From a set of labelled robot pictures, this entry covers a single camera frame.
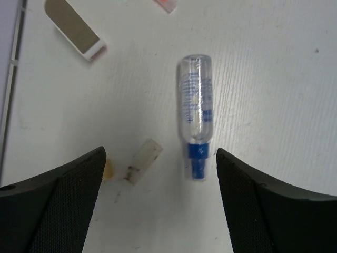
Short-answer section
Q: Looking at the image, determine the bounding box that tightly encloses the small yellow eraser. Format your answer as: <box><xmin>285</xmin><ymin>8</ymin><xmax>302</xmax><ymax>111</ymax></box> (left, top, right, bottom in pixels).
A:
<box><xmin>102</xmin><ymin>159</ymin><xmax>115</xmax><ymax>181</ymax></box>

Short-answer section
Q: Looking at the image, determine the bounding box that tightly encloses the orange highlighter pen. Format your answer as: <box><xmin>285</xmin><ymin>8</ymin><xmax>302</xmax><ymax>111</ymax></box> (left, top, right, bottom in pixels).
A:
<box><xmin>154</xmin><ymin>0</ymin><xmax>177</xmax><ymax>14</ymax></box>

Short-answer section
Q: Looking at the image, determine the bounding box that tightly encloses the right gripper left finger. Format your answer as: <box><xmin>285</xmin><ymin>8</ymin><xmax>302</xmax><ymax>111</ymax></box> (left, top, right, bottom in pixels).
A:
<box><xmin>1</xmin><ymin>147</ymin><xmax>106</xmax><ymax>252</ymax></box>

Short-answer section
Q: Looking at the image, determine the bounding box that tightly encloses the white dirty eraser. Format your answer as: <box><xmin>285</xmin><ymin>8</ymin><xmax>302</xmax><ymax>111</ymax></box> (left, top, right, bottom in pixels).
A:
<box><xmin>124</xmin><ymin>139</ymin><xmax>163</xmax><ymax>185</ymax></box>

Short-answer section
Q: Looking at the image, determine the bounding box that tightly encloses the clear blue spray bottle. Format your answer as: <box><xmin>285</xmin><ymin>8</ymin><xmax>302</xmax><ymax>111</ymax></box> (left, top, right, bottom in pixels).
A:
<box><xmin>177</xmin><ymin>54</ymin><xmax>214</xmax><ymax>181</ymax></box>

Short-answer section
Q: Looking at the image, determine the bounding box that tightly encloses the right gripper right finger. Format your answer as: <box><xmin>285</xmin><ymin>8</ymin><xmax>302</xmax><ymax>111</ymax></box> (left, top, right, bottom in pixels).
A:
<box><xmin>216</xmin><ymin>148</ymin><xmax>336</xmax><ymax>252</ymax></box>

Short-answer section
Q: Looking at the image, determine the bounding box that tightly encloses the brown white stamp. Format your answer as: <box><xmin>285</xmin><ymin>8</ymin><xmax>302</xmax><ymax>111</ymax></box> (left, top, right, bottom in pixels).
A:
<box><xmin>44</xmin><ymin>0</ymin><xmax>107</xmax><ymax>62</ymax></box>

